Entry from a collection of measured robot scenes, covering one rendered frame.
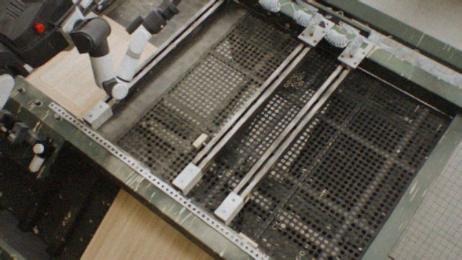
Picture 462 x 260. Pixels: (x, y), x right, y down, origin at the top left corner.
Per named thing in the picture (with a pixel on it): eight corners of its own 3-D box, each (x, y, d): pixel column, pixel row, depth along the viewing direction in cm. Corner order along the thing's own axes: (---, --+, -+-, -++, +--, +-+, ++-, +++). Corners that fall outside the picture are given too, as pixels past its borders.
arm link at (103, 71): (106, 106, 231) (96, 61, 217) (93, 93, 239) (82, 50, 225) (129, 95, 236) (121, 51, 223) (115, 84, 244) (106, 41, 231)
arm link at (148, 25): (161, 31, 229) (142, 49, 230) (161, 29, 239) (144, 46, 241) (141, 12, 226) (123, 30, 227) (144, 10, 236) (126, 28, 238)
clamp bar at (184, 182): (170, 187, 234) (163, 161, 214) (315, 29, 283) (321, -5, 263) (187, 199, 231) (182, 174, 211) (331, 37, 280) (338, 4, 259)
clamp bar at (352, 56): (211, 217, 226) (207, 192, 206) (353, 49, 275) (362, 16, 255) (229, 230, 223) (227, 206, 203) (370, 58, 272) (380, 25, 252)
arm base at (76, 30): (95, 59, 214) (92, 34, 207) (68, 53, 217) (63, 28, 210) (113, 42, 225) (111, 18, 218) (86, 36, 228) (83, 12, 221)
